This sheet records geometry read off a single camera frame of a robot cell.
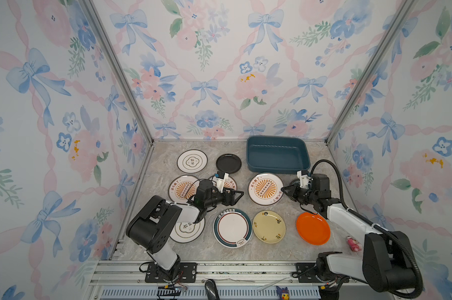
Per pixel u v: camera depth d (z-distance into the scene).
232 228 0.86
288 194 0.85
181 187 0.98
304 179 0.82
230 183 1.00
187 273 0.73
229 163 1.08
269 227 0.85
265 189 0.91
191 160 1.10
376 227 0.47
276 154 1.17
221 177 0.80
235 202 0.79
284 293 0.68
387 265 0.41
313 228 0.85
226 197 0.78
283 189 0.87
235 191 0.80
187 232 0.84
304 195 0.75
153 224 0.46
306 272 0.73
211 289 0.66
